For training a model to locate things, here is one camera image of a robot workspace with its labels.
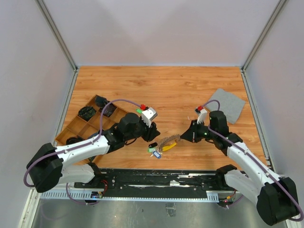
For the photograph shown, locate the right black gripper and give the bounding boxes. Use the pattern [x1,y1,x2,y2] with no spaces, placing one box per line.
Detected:
[180,119,217,143]

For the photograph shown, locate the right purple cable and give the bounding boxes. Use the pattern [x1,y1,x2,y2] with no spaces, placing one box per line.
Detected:
[198,99,304,220]

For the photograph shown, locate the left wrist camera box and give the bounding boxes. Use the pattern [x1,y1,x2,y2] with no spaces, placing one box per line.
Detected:
[141,107,158,127]

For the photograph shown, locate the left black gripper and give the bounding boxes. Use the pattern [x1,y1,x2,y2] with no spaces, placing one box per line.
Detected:
[125,116,161,142]

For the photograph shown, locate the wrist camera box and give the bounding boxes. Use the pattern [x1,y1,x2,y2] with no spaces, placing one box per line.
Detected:
[141,107,158,127]
[195,106,208,124]

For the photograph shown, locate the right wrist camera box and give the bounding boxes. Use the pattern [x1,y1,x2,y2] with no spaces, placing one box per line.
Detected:
[195,106,208,124]

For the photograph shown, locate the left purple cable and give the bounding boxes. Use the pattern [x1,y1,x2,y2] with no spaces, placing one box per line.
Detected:
[23,99,146,206]

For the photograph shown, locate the wooden compartment tray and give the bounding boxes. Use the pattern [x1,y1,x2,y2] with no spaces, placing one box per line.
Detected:
[56,95,128,146]

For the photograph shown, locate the black items in tray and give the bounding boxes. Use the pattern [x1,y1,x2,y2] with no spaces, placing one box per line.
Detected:
[95,95,117,117]

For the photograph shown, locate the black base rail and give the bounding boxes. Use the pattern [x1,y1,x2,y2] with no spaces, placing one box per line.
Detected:
[73,169,234,199]

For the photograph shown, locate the grey cloth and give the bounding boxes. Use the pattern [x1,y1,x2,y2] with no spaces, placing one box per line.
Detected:
[210,88,245,124]

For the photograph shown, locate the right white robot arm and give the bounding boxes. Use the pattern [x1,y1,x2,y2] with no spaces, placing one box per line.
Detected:
[181,106,304,226]

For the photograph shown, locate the purple cable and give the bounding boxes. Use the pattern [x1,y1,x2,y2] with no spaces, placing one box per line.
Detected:
[198,99,304,220]
[23,99,146,206]

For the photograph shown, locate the keyring with coloured keys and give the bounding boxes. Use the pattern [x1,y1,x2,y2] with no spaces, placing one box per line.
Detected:
[147,134,181,159]

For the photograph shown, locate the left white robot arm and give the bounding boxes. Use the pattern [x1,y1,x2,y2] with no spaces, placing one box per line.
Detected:
[24,110,160,193]

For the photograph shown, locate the green black item in tray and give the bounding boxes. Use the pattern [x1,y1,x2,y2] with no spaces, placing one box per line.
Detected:
[78,106,96,121]

